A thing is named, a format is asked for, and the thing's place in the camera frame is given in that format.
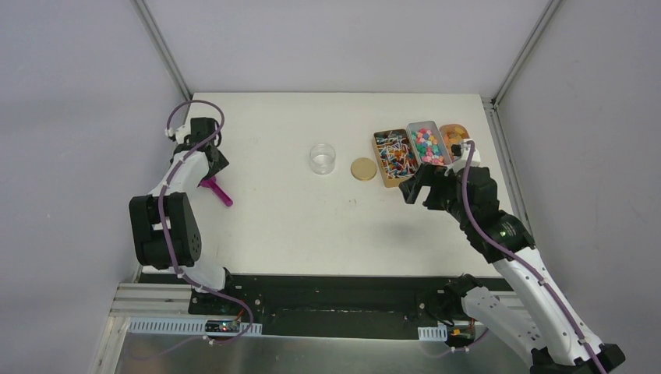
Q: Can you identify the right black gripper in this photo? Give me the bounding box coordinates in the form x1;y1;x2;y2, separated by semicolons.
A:
399;161;473;228

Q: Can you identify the magenta plastic scoop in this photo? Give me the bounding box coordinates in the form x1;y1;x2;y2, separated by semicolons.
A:
200;176;234;207

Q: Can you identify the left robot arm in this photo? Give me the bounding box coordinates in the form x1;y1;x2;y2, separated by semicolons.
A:
129;117;238;316

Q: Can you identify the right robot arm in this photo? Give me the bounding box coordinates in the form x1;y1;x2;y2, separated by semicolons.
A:
399;164;626;373

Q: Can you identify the white box of colourful candies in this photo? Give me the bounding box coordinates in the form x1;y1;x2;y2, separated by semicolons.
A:
406;121;451;166

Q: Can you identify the gold tin of lollipops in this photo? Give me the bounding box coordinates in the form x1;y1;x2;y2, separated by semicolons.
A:
372;129;420;188

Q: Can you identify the gold jar lid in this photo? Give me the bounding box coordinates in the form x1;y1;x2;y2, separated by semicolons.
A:
350;157;377;181

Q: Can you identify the orange tray of gummies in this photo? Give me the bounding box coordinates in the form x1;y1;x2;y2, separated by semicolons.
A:
439;124;470;163

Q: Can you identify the clear plastic jar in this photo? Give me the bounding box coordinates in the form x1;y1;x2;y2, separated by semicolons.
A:
309;143;336;175

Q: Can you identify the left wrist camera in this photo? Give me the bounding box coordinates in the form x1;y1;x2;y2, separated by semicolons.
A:
165;123;190;144

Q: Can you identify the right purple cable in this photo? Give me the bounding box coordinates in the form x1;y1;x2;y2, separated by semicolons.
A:
419;140;608;374

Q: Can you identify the left aluminium frame post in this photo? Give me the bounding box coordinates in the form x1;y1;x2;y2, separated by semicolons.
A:
131;0;193;100

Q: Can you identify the aluminium frame post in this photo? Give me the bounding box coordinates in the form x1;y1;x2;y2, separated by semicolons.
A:
131;0;193;100
491;0;565;110

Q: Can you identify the right white cable duct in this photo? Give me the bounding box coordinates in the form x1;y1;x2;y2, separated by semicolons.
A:
417;324;448;342

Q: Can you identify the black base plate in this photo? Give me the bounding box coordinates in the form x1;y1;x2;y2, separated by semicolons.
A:
138;273;518;342

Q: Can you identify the left aluminium rail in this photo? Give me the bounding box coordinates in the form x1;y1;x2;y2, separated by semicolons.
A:
109;283;192;317

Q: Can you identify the right aluminium frame post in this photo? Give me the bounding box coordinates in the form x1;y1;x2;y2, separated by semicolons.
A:
491;0;565;110

